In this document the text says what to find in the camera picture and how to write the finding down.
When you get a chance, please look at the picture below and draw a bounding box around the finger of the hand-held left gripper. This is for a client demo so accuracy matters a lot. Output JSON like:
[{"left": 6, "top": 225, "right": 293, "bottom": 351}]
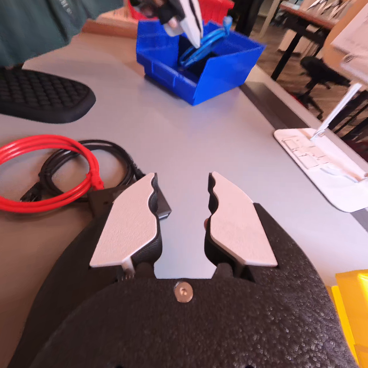
[
  {"left": 180, "top": 0, "right": 201, "bottom": 49},
  {"left": 193, "top": 0, "right": 205, "bottom": 44}
]

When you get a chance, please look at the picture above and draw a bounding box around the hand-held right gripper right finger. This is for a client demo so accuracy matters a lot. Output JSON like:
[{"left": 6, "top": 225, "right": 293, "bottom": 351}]
[{"left": 205, "top": 172, "right": 278, "bottom": 266}]

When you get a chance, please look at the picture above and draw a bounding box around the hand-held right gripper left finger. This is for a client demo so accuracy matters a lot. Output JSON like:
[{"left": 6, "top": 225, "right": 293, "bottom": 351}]
[{"left": 90, "top": 172, "right": 163, "bottom": 277}]

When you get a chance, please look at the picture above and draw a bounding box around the blue ethernet cable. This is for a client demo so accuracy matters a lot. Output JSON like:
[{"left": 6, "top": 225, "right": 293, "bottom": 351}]
[{"left": 178, "top": 16, "right": 233, "bottom": 71}]

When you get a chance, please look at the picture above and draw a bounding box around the blue plastic bin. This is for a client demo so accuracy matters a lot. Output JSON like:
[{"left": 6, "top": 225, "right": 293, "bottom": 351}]
[{"left": 136, "top": 19, "right": 265, "bottom": 106}]

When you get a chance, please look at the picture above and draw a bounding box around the red ethernet cable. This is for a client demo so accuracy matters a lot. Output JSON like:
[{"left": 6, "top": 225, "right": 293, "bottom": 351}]
[{"left": 0, "top": 135, "right": 104, "bottom": 214}]

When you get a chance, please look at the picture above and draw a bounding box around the red plastic bin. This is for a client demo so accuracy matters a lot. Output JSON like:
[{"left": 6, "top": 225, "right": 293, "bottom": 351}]
[{"left": 126, "top": 0, "right": 235, "bottom": 25}]

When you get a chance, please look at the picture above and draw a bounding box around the wooden board with paper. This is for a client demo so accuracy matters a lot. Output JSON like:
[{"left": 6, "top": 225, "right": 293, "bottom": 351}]
[{"left": 82, "top": 7, "right": 138, "bottom": 38}]

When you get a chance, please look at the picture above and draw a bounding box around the wooden background table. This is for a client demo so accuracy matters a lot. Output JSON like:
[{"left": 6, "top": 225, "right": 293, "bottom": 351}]
[{"left": 270, "top": 0, "right": 345, "bottom": 81}]

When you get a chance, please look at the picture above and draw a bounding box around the black office chair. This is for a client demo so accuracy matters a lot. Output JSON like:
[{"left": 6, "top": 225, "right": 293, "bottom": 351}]
[{"left": 299, "top": 56, "right": 351, "bottom": 120}]

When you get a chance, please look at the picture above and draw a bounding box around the yellow divided bin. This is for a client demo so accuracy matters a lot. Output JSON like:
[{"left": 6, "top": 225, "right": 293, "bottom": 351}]
[{"left": 326, "top": 269, "right": 368, "bottom": 368}]

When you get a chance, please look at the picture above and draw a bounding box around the black padded wrist rest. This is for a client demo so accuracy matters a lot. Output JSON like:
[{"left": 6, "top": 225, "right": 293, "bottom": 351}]
[{"left": 0, "top": 67, "right": 96, "bottom": 124}]

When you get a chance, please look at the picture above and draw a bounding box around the printed poster board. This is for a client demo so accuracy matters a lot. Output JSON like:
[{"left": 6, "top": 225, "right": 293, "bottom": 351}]
[{"left": 322, "top": 0, "right": 368, "bottom": 84}]

